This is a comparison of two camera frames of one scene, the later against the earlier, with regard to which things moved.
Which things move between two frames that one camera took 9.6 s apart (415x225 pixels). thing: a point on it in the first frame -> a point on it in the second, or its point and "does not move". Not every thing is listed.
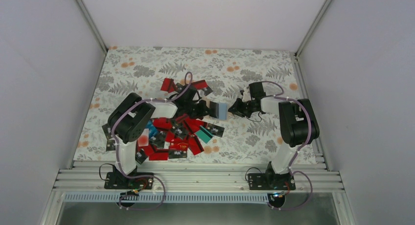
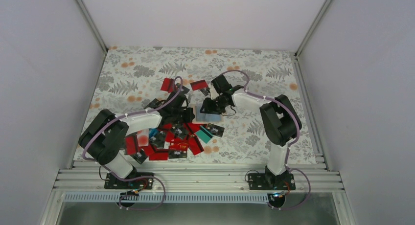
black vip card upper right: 216,130 does not move
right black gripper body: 244,110 -> 218,106
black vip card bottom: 176,154 does not move
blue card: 152,129 does not move
